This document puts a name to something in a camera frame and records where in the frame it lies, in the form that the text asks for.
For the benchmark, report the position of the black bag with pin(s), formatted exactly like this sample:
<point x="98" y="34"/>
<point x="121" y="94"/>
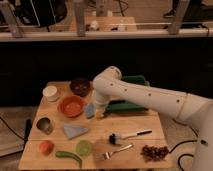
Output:
<point x="40" y="13"/>

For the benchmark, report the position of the silver fork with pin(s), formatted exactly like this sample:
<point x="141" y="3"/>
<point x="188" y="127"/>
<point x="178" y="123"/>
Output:
<point x="108" y="155"/>

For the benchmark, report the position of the brown grape bunch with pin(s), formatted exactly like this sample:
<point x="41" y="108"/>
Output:
<point x="153" y="153"/>

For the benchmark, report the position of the blue cloth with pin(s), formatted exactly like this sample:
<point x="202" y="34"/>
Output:
<point x="72" y="131"/>

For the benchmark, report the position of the green pepper toy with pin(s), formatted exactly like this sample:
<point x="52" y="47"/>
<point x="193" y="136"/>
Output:
<point x="66" y="154"/>

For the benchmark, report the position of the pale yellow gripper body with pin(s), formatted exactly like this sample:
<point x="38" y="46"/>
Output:
<point x="100" y="111"/>

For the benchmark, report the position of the black white dish brush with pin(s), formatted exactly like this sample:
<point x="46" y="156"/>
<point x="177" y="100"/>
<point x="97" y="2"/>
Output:
<point x="114" y="138"/>

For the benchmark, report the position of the metal cup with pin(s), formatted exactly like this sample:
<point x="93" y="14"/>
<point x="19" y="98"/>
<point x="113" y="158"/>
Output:
<point x="45" y="125"/>

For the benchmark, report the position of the blue sponge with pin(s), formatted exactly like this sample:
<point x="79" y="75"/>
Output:
<point x="89" y="111"/>

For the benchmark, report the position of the red bowl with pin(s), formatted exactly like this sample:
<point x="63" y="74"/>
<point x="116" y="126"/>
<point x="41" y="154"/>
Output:
<point x="71" y="106"/>

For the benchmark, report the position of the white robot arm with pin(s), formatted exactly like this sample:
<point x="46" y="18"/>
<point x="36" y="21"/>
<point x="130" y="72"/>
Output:
<point x="193" y="110"/>

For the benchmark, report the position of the orange tomato toy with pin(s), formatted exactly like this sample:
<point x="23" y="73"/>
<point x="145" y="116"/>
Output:
<point x="46" y="147"/>

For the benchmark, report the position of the dark maroon bowl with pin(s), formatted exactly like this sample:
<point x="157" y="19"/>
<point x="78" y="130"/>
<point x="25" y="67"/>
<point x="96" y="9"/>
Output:
<point x="80" y="87"/>

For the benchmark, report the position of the white cup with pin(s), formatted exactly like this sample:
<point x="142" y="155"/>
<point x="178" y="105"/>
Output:
<point x="51" y="93"/>

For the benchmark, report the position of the green plastic tray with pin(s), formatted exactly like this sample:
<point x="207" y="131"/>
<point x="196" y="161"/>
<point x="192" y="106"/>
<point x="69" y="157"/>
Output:
<point x="123" y="105"/>

